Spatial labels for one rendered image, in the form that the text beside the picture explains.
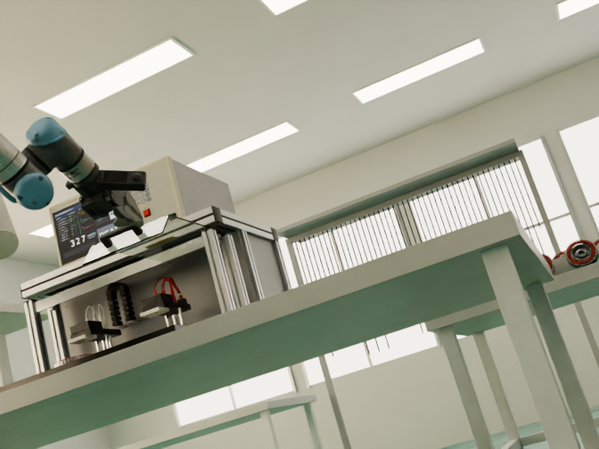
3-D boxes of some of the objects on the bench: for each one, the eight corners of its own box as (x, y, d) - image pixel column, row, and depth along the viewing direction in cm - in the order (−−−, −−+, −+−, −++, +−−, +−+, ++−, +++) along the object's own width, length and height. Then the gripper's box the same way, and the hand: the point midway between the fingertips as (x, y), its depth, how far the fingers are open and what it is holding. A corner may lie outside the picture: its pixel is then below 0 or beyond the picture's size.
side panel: (270, 335, 217) (242, 229, 225) (260, 338, 218) (233, 232, 226) (306, 337, 242) (279, 241, 251) (297, 339, 243) (271, 244, 252)
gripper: (69, 167, 181) (123, 221, 195) (62, 193, 175) (118, 247, 189) (98, 153, 179) (151, 208, 193) (93, 180, 172) (148, 235, 186)
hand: (142, 221), depth 189 cm, fingers closed
